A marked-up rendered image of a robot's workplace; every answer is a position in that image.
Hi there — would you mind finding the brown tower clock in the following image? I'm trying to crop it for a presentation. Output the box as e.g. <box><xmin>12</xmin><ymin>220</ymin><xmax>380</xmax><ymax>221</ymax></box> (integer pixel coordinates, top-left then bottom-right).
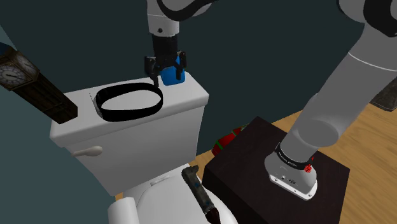
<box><xmin>0</xmin><ymin>43</ymin><xmax>79</xmax><ymax>125</ymax></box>

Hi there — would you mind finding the blue cup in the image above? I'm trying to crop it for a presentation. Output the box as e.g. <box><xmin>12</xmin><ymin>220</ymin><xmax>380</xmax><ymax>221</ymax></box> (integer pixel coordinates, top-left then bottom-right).
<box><xmin>160</xmin><ymin>55</ymin><xmax>186</xmax><ymax>87</ymax></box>

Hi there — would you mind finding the dark grey furniture piece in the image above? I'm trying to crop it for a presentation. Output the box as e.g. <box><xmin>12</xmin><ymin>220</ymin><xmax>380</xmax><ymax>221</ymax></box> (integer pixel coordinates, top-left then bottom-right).
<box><xmin>368</xmin><ymin>76</ymin><xmax>397</xmax><ymax>113</ymax></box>

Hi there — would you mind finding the red green striped object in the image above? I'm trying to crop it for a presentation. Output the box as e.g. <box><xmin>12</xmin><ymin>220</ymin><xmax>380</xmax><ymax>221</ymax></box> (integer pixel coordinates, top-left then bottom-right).
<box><xmin>211</xmin><ymin>123</ymin><xmax>250</xmax><ymax>157</ymax></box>

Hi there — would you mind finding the dark robot stand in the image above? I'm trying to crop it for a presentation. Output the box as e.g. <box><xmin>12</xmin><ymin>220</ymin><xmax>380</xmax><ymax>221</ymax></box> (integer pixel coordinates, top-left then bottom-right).
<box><xmin>202</xmin><ymin>116</ymin><xmax>351</xmax><ymax>224</ymax></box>

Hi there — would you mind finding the black ring band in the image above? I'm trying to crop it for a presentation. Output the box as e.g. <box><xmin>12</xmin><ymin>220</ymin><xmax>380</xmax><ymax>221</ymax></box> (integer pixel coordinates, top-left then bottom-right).
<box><xmin>94</xmin><ymin>81</ymin><xmax>164</xmax><ymax>123</ymax></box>

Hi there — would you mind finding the white toilet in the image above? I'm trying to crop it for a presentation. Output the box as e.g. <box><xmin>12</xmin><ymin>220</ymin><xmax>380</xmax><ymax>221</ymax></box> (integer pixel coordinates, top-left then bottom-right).
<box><xmin>49</xmin><ymin>70</ymin><xmax>240</xmax><ymax>224</ymax></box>

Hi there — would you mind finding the white paper roll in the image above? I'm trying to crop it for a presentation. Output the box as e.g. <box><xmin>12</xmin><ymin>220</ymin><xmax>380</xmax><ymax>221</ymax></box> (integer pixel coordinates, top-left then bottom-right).
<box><xmin>107</xmin><ymin>196</ymin><xmax>141</xmax><ymax>224</ymax></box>

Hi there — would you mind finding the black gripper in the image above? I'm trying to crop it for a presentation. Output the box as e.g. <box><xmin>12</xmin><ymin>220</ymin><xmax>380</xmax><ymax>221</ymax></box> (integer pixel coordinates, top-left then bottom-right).
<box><xmin>144</xmin><ymin>32</ymin><xmax>188</xmax><ymax>88</ymax></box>

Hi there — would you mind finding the grey brown hand tool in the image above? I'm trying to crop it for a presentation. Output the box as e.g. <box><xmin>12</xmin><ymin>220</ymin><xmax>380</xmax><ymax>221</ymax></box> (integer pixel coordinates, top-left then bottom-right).
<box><xmin>181</xmin><ymin>165</ymin><xmax>222</xmax><ymax>224</ymax></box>

